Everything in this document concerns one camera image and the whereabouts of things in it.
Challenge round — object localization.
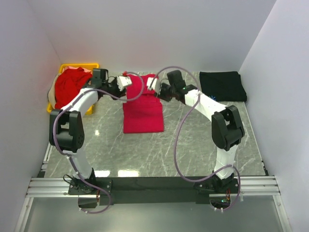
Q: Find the crimson red t shirt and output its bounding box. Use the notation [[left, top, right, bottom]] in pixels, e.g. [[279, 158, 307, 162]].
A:
[[123, 87, 164, 133]]

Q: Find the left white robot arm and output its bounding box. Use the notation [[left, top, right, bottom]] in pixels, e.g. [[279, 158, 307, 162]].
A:
[[49, 69, 132, 194]]

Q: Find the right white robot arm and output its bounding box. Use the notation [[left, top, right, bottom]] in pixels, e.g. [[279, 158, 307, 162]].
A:
[[147, 70, 245, 194]]

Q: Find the yellow plastic basket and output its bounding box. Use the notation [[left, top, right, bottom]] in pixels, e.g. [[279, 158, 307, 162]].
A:
[[46, 63, 100, 115]]

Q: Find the dark red t shirt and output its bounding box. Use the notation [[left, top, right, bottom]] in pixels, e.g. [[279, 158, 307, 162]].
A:
[[54, 67, 92, 109]]

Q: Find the folded black t shirt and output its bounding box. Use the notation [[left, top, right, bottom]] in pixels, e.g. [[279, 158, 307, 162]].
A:
[[199, 71, 247, 102]]

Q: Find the beige cloth in basket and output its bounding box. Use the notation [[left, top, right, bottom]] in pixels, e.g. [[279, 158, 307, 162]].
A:
[[48, 73, 60, 108]]

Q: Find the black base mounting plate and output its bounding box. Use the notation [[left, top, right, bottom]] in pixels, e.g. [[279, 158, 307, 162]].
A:
[[68, 176, 239, 208]]

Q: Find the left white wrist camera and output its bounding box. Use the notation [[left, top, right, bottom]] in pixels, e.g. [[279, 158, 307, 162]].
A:
[[116, 76, 132, 91]]

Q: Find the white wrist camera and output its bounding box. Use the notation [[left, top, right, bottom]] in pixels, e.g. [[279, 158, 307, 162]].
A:
[[146, 77, 161, 94], [116, 76, 132, 91]]

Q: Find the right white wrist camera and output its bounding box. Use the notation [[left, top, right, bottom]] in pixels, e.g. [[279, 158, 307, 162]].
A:
[[146, 77, 161, 94]]

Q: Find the aluminium frame rail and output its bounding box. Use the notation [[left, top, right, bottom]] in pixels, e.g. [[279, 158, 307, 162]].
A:
[[26, 176, 281, 198]]

